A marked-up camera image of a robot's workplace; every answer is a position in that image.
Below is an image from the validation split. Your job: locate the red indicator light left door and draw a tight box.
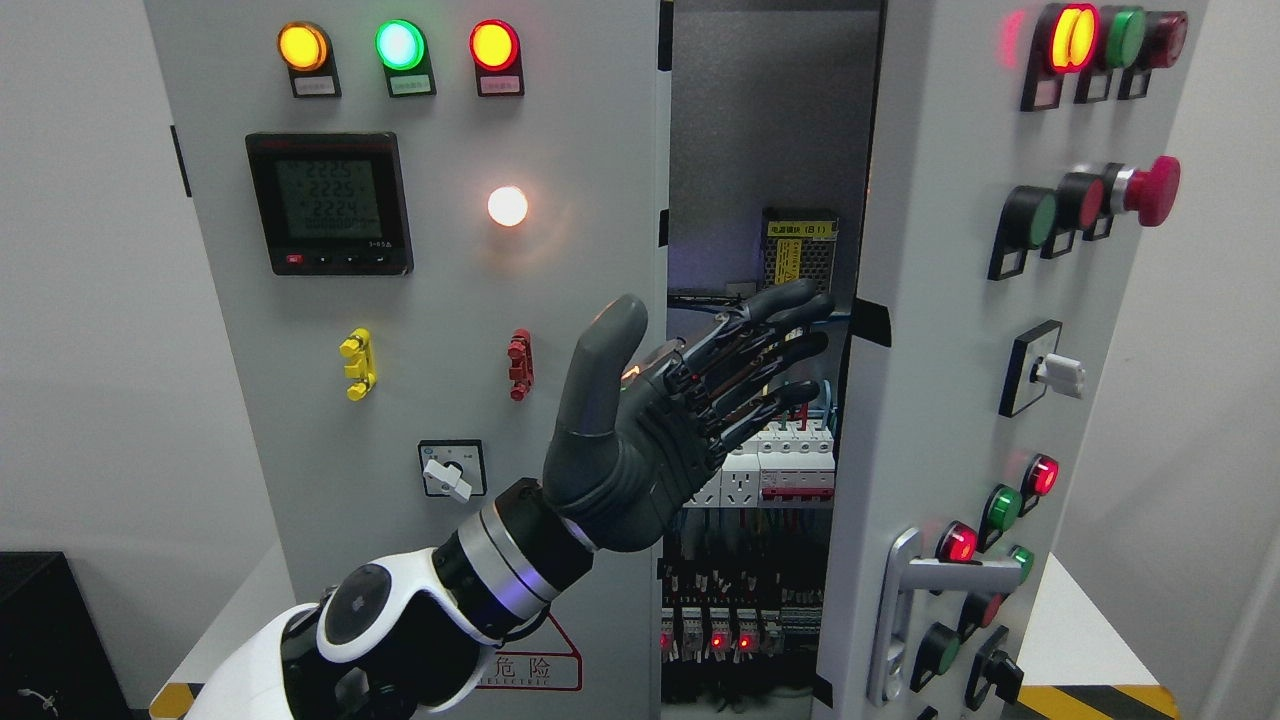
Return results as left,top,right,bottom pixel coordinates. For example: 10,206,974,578
468,18,525,97

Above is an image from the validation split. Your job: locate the silver door handle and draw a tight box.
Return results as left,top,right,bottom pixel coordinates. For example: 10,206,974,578
867,527,1021,707

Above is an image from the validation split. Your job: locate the black digital power meter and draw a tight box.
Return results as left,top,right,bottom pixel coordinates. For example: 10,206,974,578
244,132,413,275

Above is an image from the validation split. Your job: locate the red electric warning triangle sticker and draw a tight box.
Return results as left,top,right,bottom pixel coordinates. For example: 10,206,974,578
477,615,582,692

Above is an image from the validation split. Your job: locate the grey robotic left hand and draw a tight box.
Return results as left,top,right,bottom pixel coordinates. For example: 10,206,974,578
543,281,835,552

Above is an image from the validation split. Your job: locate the white selector switch right door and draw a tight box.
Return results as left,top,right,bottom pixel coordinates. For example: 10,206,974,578
998,320,1085,418

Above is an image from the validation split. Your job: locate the grey cabinet door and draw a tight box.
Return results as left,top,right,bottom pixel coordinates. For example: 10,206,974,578
143,0,673,720
812,1,1208,719

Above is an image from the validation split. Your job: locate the yellow terminal connector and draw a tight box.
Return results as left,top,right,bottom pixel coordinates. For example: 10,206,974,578
339,327,378,402

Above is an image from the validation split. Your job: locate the grey cabinet body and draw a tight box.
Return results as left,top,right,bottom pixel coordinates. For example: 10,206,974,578
658,1,882,719

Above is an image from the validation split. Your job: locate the white glowing indicator light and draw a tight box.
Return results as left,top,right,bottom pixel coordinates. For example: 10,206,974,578
486,184,530,228

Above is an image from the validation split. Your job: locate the green indicator light left door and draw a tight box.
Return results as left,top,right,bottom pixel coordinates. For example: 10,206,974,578
374,18,436,97

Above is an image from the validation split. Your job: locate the yellow indicator light left door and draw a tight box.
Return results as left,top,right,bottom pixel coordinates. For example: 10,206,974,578
276,20,340,97

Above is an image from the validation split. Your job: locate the lower relay terminal row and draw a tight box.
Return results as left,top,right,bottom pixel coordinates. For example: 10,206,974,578
655,546,826,665

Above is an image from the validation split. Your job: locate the red terminal connector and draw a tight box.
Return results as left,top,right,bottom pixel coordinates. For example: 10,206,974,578
507,328,535,402

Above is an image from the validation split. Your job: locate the white socket breaker row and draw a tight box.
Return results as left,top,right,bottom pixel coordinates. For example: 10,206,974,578
685,420,836,509

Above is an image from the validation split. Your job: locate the perforated metal power supply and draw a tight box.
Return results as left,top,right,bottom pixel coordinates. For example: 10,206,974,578
762,208,840,292

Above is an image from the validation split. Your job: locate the red emergency stop button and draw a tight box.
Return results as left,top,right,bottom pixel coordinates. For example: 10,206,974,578
1101,155,1181,227

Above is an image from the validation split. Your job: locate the black box at left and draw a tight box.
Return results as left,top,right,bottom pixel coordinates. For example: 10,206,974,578
1,551,132,719

